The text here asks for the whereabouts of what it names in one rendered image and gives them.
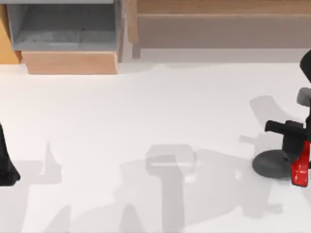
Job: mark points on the red stapler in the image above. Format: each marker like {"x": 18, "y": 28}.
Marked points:
{"x": 300, "y": 171}

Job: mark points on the dark grey rounded mouse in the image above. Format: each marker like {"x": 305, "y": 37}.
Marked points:
{"x": 269, "y": 165}

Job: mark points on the wooden open shelf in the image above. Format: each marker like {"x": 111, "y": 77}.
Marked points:
{"x": 218, "y": 31}

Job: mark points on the pale wooden drawer front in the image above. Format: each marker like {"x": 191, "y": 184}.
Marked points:
{"x": 69, "y": 62}

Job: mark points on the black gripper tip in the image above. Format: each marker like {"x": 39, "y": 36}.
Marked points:
{"x": 5, "y": 165}

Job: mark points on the wooden cupboard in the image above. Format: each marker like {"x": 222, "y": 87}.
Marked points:
{"x": 5, "y": 43}

